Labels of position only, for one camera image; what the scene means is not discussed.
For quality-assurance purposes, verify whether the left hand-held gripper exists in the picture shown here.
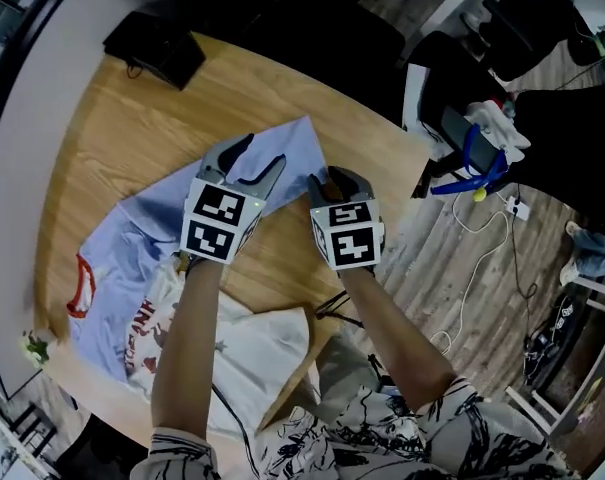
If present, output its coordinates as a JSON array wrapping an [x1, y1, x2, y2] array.
[[180, 132, 288, 265]]

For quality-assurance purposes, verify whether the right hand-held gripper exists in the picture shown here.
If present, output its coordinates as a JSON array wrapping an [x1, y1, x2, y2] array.
[[307, 165, 386, 272]]

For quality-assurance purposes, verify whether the white and blue raglan shirt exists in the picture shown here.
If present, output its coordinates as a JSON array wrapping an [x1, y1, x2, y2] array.
[[66, 114, 333, 439]]

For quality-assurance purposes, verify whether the person's right forearm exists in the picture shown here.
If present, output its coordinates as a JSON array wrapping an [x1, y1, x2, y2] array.
[[339, 266, 458, 414]]

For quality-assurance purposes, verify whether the person's left forearm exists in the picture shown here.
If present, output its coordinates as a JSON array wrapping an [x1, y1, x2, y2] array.
[[150, 255, 223, 434]]

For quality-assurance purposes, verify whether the black pen holder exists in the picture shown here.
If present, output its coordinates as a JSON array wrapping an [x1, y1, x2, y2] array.
[[131, 30, 207, 92]]

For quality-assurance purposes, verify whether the white cloth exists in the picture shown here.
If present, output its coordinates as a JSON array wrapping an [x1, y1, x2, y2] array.
[[464, 98, 532, 152]]

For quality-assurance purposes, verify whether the white power strip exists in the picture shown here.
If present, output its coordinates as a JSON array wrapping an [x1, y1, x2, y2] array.
[[501, 195, 532, 222]]

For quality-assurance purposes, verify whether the white desk partition black trim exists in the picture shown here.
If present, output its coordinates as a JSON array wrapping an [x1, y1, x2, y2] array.
[[0, 0, 106, 402]]

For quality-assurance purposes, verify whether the black bag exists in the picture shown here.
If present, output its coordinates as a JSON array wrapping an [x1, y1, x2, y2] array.
[[511, 85, 605, 229]]

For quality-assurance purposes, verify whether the black white patterned clothing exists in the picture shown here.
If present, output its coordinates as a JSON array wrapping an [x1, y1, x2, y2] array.
[[131, 332, 583, 480]]

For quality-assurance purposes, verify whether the potted white flower plant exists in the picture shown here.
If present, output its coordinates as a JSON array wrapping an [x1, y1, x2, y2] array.
[[20, 330, 53, 369]]

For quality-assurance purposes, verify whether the blue strap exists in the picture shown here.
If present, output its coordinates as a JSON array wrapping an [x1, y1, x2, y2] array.
[[429, 122, 508, 197]]

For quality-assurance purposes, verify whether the white power cable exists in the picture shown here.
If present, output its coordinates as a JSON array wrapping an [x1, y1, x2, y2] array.
[[429, 192, 513, 357]]

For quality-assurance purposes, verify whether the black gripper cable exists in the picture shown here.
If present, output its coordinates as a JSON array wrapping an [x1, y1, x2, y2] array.
[[209, 382, 261, 480]]

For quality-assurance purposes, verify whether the white metal table frame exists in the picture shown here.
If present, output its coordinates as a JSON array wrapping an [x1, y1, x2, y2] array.
[[504, 272, 605, 437]]

